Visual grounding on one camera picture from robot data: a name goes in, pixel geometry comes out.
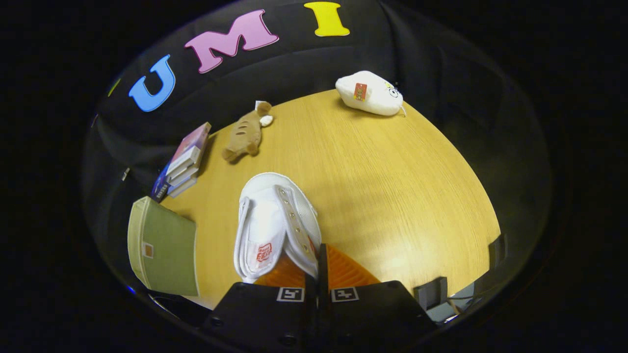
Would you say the green fabric storage box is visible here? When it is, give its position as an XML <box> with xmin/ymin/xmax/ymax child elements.
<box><xmin>127</xmin><ymin>196</ymin><xmax>200</xmax><ymax>297</ymax></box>

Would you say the black backdrop cloth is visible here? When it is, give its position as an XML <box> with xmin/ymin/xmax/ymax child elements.
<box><xmin>81</xmin><ymin>0</ymin><xmax>552</xmax><ymax>314</ymax></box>

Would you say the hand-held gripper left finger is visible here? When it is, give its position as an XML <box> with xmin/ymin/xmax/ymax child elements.
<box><xmin>204</xmin><ymin>272</ymin><xmax>318</xmax><ymax>353</ymax></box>

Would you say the white book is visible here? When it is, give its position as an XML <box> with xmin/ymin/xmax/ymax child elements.
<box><xmin>167</xmin><ymin>158</ymin><xmax>200</xmax><ymax>187</ymax></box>

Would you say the white canvas shoe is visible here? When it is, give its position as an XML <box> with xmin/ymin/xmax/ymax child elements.
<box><xmin>233</xmin><ymin>172</ymin><xmax>323</xmax><ymax>284</ymax></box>

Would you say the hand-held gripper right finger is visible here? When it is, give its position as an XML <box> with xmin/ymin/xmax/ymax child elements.
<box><xmin>318</xmin><ymin>244</ymin><xmax>437</xmax><ymax>353</ymax></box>

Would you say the white plush toy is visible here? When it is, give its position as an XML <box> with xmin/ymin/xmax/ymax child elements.
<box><xmin>335</xmin><ymin>71</ymin><xmax>407</xmax><ymax>117</ymax></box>

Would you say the brown plush toy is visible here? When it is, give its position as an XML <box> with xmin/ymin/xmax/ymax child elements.
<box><xmin>221</xmin><ymin>101</ymin><xmax>274</xmax><ymax>164</ymax></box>

